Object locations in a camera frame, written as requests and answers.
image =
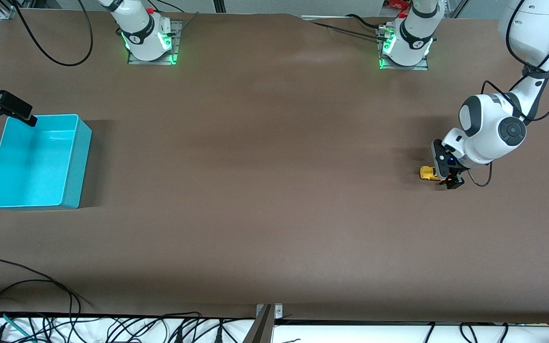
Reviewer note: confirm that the brown table cover mat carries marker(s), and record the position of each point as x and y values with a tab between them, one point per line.
274	200

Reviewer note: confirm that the teal plastic storage bin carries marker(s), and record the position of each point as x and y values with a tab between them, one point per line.
31	166

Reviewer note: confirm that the yellow beetle toy car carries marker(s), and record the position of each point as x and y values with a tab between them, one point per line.
428	174

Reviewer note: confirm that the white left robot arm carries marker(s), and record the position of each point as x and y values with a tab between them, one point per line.
489	128

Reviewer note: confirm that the small metal edge bracket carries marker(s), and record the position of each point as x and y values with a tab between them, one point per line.
278	310

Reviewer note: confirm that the grey metal pole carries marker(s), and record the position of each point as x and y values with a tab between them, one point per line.
260	328

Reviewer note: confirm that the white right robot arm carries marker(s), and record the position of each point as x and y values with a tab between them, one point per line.
141	33

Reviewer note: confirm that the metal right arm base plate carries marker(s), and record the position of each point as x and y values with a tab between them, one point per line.
175	47

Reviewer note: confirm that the red box behind table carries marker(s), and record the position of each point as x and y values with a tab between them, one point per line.
397	4

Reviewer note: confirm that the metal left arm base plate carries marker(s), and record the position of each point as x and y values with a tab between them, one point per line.
421	67

